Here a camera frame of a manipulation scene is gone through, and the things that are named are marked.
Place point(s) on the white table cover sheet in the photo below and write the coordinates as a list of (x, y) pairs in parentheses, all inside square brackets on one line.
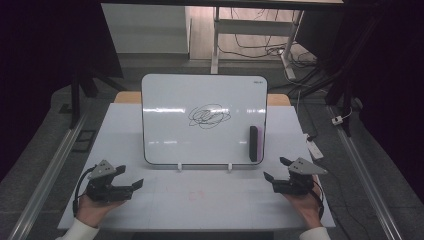
[(213, 206)]

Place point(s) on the person's left hand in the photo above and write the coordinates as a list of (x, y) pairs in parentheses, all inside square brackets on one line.
[(93, 210)]

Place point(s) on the purple and black eraser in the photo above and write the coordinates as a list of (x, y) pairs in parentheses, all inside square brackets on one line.
[(255, 143)]

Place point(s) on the person's right hand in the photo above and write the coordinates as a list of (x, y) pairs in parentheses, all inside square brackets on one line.
[(305, 206)]

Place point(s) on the white whiteboard support clip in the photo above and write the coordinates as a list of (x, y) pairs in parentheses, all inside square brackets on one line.
[(230, 167), (179, 167)]

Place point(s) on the white whiteboard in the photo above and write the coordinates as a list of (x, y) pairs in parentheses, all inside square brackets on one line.
[(173, 133)]

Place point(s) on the white power strip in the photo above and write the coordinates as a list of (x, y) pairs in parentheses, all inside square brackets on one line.
[(314, 149)]

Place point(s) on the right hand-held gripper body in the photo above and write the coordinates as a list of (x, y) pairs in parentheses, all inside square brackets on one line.
[(295, 185)]

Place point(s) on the white desk frame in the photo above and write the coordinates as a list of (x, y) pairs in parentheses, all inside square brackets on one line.
[(253, 28)]

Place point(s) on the aluminium floor rail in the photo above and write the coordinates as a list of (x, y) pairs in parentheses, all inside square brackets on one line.
[(366, 180), (50, 173)]

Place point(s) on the black floor plate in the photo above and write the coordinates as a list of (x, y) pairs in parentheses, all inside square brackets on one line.
[(84, 140)]

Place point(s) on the white wall panel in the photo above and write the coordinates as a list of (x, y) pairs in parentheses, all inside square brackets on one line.
[(145, 28)]

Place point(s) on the black metal stand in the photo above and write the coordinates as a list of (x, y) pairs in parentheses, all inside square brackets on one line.
[(345, 90), (76, 100)]

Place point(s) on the small white plug adapter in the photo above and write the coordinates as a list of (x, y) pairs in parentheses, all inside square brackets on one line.
[(337, 120)]

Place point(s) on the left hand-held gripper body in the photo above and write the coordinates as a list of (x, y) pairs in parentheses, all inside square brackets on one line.
[(104, 191)]

